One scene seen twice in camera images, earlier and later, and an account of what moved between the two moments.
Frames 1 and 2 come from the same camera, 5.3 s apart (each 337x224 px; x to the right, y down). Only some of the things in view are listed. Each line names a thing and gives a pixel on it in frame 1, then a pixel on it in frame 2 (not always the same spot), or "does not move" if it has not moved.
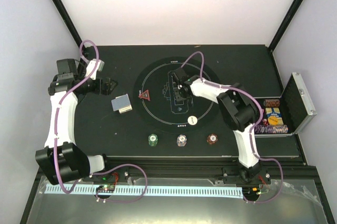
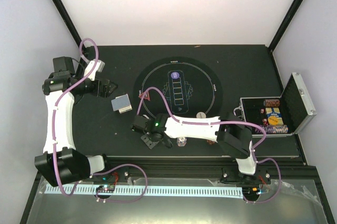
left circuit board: x=106 y=189 does not move
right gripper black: x=178 y=98 to x=150 y=143
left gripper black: x=107 y=91 does not move
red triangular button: x=145 y=94 does not move
